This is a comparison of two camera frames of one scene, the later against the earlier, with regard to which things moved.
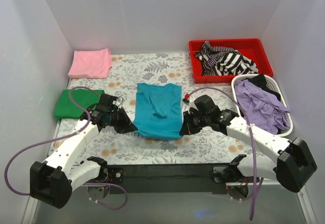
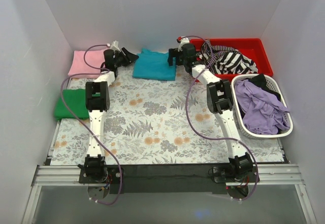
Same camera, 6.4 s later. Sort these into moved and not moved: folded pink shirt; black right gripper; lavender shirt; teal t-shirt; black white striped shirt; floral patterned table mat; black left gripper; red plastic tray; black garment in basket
Moved: teal t-shirt; black left gripper; black right gripper
Not moved: folded pink shirt; black white striped shirt; floral patterned table mat; red plastic tray; black garment in basket; lavender shirt
